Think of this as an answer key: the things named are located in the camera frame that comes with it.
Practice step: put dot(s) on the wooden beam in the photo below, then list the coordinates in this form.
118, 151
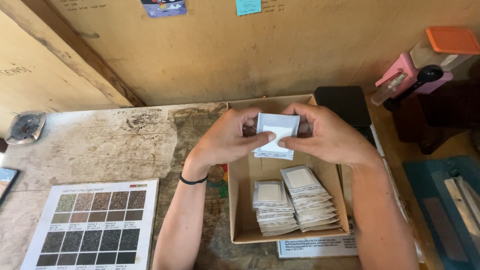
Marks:
75, 48

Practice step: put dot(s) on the clear spray bottle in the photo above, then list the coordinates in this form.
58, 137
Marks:
388, 88

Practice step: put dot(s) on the stack of white filter bags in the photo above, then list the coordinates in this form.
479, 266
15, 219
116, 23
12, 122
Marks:
296, 202

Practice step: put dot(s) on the person's left hand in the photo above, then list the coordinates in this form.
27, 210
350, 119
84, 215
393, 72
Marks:
221, 140

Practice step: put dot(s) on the blue heat sealer machine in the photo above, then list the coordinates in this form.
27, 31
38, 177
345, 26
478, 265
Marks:
446, 213

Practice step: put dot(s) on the blue sticky note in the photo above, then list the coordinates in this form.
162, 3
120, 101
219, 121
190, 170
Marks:
248, 6

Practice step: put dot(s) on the person's right hand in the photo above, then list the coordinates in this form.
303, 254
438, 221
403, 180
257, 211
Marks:
330, 137

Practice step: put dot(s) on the coffee colour chart sheet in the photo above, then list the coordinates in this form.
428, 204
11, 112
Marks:
93, 225

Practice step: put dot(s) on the cartoon sticker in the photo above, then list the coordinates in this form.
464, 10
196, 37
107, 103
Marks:
164, 7

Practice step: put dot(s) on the black digital scale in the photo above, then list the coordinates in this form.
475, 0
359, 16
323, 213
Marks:
343, 107

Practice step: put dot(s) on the metal ashtray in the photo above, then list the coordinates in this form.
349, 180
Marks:
25, 126

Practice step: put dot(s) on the pink box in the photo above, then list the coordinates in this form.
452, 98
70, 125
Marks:
403, 71

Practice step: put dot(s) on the printed white paper sheet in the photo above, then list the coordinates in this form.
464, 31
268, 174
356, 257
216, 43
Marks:
318, 247

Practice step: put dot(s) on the white drip filter bag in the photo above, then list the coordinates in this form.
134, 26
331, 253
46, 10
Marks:
279, 125

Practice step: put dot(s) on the clear container with orange lid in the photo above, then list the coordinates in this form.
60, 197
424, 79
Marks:
446, 48

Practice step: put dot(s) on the phone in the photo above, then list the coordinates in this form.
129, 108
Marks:
6, 183

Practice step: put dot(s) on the black wrist band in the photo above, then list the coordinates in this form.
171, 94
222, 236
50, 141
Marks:
192, 181

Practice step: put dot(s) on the brown cardboard box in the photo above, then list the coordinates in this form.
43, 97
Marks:
243, 202

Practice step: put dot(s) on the colourful round sticker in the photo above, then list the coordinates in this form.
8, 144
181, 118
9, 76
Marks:
218, 180

